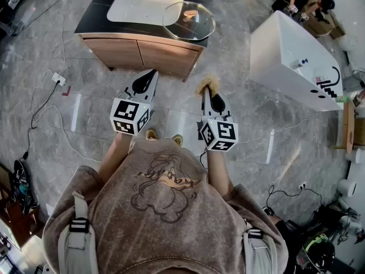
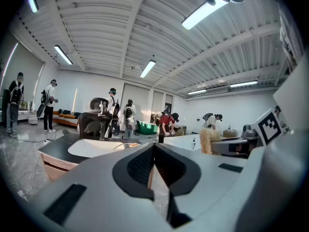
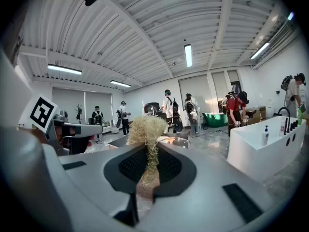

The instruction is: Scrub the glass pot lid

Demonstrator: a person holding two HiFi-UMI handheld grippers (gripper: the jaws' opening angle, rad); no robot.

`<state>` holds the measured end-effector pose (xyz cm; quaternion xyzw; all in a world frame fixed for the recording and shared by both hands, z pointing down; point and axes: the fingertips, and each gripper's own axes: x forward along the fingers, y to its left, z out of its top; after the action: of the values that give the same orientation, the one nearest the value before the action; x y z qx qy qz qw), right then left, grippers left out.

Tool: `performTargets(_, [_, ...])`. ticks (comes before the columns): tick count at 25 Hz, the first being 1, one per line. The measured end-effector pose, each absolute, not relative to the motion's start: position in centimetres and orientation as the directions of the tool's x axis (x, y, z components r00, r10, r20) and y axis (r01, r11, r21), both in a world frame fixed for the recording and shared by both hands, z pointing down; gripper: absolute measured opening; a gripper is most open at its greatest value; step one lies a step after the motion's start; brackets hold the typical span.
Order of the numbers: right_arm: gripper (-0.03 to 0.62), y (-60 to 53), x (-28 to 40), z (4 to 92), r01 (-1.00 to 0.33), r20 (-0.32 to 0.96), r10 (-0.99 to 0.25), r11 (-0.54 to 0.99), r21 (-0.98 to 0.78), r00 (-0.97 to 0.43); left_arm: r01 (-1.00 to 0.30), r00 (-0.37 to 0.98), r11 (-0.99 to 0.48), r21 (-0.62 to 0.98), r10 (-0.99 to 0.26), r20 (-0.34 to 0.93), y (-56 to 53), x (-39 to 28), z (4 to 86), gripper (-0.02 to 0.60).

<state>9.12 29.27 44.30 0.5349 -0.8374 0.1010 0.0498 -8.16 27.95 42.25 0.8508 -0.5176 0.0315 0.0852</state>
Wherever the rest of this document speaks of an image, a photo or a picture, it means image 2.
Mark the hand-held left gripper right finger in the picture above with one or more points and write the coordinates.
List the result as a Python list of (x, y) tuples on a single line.
[(205, 178)]

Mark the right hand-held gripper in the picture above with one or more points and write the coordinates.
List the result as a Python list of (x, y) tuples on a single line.
[(266, 127)]

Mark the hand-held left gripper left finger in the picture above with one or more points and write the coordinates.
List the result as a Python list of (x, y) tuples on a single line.
[(91, 182)]

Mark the yellow sponge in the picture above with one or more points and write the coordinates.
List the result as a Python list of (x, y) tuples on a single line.
[(207, 139)]

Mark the white sink basin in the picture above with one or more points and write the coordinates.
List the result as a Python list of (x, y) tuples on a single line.
[(94, 147)]

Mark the white bathtub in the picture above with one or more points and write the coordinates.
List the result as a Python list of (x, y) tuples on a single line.
[(179, 141)]

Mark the large cardboard box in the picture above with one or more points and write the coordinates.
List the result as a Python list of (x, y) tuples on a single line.
[(181, 130)]

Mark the black office chair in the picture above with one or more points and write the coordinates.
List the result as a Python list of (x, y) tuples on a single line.
[(93, 122)]

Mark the ceiling tube light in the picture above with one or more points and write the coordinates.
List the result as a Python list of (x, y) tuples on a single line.
[(243, 83), (202, 12), (147, 68), (32, 1), (196, 91), (63, 54)]

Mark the striped sofa with orange cushions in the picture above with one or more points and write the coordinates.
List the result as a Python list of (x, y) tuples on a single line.
[(65, 120)]

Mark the white power strip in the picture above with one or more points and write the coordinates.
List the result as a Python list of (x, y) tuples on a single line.
[(22, 195)]

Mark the green bathtub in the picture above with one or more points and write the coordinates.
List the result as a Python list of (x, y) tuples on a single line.
[(146, 128)]

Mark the glowing floor lamp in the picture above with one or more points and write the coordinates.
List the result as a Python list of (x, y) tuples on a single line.
[(74, 100)]

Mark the white round stool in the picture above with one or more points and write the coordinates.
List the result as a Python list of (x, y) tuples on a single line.
[(33, 121)]

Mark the person's brown printed shirt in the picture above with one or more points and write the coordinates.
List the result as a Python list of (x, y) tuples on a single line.
[(289, 40)]

